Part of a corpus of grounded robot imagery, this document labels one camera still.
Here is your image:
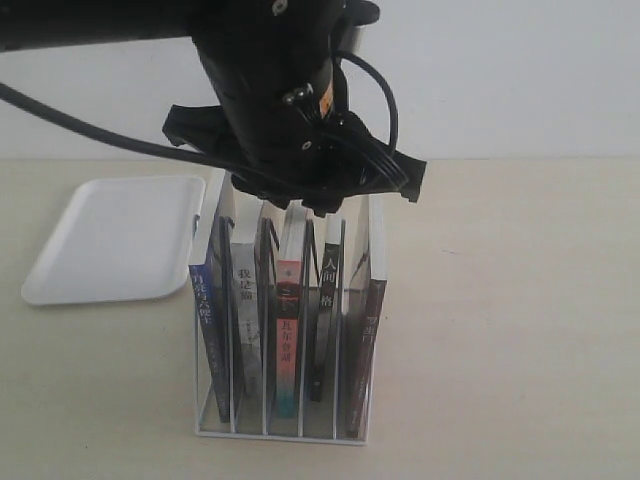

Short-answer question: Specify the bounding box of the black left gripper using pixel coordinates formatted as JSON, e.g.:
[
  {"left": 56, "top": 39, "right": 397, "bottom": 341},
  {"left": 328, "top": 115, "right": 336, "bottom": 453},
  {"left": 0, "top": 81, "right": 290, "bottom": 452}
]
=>
[{"left": 163, "top": 105, "right": 427, "bottom": 217}]

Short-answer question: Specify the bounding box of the white wire book rack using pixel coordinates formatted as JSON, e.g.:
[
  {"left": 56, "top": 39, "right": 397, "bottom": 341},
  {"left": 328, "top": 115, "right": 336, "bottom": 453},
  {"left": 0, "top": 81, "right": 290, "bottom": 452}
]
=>
[{"left": 189, "top": 173, "right": 387, "bottom": 445}]

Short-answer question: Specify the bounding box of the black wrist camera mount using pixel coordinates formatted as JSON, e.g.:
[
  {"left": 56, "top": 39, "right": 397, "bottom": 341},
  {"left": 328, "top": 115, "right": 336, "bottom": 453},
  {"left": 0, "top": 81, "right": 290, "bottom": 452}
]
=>
[{"left": 331, "top": 0, "right": 381, "bottom": 53}]

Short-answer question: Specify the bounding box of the black cable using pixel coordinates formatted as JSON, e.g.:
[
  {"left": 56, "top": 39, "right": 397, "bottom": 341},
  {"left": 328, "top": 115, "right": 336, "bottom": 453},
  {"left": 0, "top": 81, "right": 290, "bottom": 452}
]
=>
[{"left": 0, "top": 49, "right": 416, "bottom": 189}]

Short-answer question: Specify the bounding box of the black spine book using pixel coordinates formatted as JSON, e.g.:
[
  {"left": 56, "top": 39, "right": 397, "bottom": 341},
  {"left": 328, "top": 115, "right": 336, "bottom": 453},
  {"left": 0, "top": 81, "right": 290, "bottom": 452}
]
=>
[{"left": 309, "top": 213, "right": 343, "bottom": 402}]

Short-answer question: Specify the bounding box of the red spine book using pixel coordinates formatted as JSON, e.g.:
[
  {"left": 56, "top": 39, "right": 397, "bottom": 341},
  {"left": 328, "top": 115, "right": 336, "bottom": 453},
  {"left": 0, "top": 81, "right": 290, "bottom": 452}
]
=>
[{"left": 276, "top": 202, "right": 307, "bottom": 418}]

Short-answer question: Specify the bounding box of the white rectangular tray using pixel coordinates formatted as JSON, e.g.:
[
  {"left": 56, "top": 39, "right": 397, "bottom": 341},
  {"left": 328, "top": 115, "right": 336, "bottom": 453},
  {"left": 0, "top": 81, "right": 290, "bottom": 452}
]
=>
[{"left": 21, "top": 174, "right": 206, "bottom": 306}]

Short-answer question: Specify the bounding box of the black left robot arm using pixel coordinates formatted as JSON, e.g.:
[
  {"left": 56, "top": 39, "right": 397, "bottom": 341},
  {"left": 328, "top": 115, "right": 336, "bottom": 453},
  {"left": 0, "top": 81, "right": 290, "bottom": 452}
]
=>
[{"left": 1, "top": 1, "right": 426, "bottom": 216}]

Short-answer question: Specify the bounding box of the dark maroon spine book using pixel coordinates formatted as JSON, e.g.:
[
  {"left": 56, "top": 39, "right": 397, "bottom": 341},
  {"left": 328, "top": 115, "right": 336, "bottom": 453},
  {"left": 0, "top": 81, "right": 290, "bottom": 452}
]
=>
[{"left": 345, "top": 195, "right": 388, "bottom": 440}]

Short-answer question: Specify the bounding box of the dark blue moon book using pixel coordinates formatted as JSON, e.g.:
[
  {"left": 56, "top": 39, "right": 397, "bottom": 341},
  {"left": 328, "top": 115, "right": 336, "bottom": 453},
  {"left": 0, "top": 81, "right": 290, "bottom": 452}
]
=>
[{"left": 188, "top": 174, "right": 239, "bottom": 424}]

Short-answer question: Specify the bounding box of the grey spine book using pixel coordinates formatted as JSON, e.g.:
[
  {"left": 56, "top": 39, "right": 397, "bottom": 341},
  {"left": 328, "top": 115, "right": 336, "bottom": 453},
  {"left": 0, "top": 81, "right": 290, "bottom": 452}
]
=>
[{"left": 227, "top": 189, "right": 269, "bottom": 401}]

